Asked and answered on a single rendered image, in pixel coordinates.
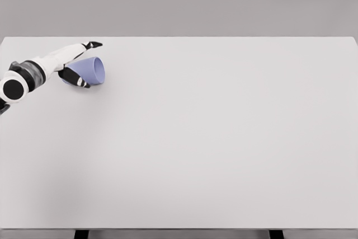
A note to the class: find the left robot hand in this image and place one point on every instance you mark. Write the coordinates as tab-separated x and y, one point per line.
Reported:
68	53

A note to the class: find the lavender plastic cup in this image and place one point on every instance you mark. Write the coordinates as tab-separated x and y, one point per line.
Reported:
91	69

